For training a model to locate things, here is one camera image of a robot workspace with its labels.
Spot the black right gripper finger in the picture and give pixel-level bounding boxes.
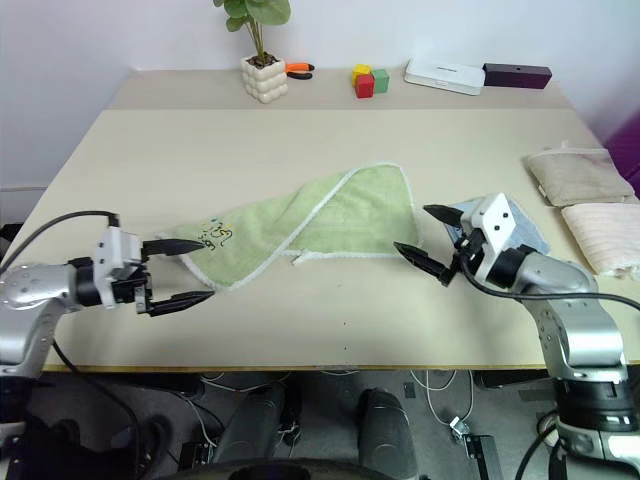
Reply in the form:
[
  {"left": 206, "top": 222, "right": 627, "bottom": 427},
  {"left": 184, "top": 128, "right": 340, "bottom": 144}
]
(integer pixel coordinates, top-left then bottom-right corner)
[
  {"left": 423, "top": 203, "right": 464, "bottom": 228},
  {"left": 393, "top": 241, "right": 454, "bottom": 288}
]

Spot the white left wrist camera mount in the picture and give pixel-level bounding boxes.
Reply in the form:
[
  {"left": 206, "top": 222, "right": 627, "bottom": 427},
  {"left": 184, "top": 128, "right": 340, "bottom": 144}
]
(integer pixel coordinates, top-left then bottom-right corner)
[{"left": 94, "top": 225, "right": 144, "bottom": 307}]

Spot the pink folded towel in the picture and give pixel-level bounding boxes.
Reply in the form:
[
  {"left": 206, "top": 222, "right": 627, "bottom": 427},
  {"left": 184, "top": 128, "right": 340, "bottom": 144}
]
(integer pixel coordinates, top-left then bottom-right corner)
[{"left": 560, "top": 202, "right": 640, "bottom": 279}]

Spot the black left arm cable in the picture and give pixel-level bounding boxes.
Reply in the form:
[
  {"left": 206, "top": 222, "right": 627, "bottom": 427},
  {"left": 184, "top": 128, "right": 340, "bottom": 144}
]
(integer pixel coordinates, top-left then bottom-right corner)
[{"left": 0, "top": 210, "right": 121, "bottom": 275}]

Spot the light blue towel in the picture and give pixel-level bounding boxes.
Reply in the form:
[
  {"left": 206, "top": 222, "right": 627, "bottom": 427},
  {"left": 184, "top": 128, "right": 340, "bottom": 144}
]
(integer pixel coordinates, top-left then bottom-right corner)
[{"left": 446, "top": 196, "right": 553, "bottom": 256}]

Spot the dark furniture piece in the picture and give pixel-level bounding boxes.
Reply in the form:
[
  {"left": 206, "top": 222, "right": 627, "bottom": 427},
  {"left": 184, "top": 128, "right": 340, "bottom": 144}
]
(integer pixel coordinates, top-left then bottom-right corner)
[{"left": 602, "top": 112, "right": 640, "bottom": 201}]

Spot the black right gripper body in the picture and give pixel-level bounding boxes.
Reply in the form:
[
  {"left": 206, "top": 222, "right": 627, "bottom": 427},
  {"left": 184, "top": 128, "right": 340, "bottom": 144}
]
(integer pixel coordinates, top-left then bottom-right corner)
[{"left": 446, "top": 211, "right": 489, "bottom": 280}]

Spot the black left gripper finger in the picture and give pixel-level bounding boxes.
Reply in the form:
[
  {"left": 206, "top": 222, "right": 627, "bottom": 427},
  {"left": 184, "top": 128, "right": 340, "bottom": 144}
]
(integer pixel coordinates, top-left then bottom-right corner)
[
  {"left": 147, "top": 290, "right": 216, "bottom": 319},
  {"left": 142, "top": 238, "right": 204, "bottom": 256}
]

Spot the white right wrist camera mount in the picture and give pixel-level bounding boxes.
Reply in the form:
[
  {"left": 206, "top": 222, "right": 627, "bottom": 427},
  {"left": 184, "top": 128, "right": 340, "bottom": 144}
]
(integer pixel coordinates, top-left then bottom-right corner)
[{"left": 469, "top": 192, "right": 527, "bottom": 281}]

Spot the dark rectangular box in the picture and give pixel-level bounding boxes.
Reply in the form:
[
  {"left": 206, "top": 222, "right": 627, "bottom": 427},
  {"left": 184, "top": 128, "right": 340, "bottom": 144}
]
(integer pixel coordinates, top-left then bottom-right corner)
[{"left": 481, "top": 62, "right": 553, "bottom": 91}]

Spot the green towel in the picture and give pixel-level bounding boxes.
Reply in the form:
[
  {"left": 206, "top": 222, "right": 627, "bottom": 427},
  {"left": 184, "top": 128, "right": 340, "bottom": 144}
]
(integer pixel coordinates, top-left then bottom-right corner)
[{"left": 153, "top": 160, "right": 426, "bottom": 294}]

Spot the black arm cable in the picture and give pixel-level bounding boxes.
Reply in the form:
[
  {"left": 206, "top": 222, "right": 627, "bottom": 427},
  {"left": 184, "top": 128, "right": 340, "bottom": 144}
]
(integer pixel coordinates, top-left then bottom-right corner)
[
  {"left": 459, "top": 254, "right": 640, "bottom": 307},
  {"left": 0, "top": 210, "right": 121, "bottom": 275}
]

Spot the white floor cable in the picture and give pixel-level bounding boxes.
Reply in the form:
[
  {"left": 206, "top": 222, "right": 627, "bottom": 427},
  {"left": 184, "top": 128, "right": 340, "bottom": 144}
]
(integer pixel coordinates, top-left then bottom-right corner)
[{"left": 409, "top": 369, "right": 474, "bottom": 427}]

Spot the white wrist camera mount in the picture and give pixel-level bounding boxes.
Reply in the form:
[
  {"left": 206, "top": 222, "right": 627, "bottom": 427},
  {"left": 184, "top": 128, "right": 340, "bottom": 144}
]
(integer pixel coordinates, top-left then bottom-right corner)
[
  {"left": 469, "top": 192, "right": 527, "bottom": 281},
  {"left": 94, "top": 225, "right": 144, "bottom": 307}
]

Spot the flat white box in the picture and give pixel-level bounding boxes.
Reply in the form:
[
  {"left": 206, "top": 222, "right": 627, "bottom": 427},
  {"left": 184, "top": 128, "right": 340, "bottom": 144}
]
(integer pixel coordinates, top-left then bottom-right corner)
[{"left": 403, "top": 56, "right": 486, "bottom": 96}]

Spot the dark rounded shape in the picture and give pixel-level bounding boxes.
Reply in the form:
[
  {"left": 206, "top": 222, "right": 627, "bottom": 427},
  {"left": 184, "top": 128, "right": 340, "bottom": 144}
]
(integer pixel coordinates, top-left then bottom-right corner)
[
  {"left": 219, "top": 384, "right": 289, "bottom": 466},
  {"left": 357, "top": 387, "right": 419, "bottom": 480}
]

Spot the green plant in white pot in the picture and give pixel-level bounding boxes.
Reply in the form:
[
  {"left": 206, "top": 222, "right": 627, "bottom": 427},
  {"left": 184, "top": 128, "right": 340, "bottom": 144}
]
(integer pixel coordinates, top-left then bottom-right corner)
[{"left": 213, "top": 0, "right": 292, "bottom": 106}]

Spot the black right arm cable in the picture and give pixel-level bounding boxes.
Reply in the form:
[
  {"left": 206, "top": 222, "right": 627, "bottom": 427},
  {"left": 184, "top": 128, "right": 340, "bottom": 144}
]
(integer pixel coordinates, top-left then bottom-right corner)
[{"left": 459, "top": 254, "right": 640, "bottom": 307}]

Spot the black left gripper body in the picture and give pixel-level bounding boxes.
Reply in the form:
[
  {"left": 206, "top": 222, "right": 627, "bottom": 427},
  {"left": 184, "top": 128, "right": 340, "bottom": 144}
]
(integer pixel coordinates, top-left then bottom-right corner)
[{"left": 110, "top": 239, "right": 154, "bottom": 316}]

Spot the beige folded towel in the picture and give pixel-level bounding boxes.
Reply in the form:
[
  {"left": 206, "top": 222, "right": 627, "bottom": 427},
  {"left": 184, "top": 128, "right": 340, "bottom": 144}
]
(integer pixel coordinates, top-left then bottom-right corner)
[{"left": 522, "top": 141, "right": 637, "bottom": 207}]

